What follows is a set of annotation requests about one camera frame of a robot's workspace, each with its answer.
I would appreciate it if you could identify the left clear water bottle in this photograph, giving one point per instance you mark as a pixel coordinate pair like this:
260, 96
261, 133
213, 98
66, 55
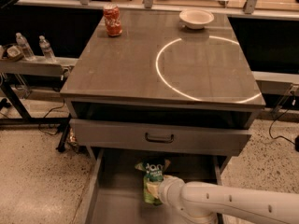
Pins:
25, 47

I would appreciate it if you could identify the grey drawer cabinet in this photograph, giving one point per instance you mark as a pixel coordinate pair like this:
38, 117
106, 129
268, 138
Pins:
160, 72

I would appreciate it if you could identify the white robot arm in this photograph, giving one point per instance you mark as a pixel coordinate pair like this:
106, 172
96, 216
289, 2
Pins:
199, 202

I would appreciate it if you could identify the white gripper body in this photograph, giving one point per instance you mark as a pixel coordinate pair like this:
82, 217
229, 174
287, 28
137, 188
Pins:
163, 188

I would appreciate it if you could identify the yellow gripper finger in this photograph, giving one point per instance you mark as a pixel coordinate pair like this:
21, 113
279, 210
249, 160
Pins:
153, 188

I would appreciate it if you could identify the small round container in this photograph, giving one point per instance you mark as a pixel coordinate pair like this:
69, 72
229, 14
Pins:
11, 53

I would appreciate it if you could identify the white bowl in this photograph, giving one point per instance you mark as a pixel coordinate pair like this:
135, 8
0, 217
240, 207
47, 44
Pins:
196, 18

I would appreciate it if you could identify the orange soda can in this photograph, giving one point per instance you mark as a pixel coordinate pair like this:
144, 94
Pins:
112, 20

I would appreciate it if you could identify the top drawer with handle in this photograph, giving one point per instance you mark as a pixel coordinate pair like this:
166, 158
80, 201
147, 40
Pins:
160, 138

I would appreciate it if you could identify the grey side bench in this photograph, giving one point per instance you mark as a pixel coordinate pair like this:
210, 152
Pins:
43, 74

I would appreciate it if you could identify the open middle drawer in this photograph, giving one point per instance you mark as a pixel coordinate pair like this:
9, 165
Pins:
118, 195

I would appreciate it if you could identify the clear water bottle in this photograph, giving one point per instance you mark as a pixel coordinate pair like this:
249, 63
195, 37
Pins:
25, 47
45, 46

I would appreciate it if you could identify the right clear water bottle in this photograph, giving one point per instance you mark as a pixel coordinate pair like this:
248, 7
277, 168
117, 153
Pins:
45, 46

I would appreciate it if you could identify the green rice chip bag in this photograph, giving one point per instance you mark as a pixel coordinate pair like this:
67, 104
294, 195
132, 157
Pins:
153, 170

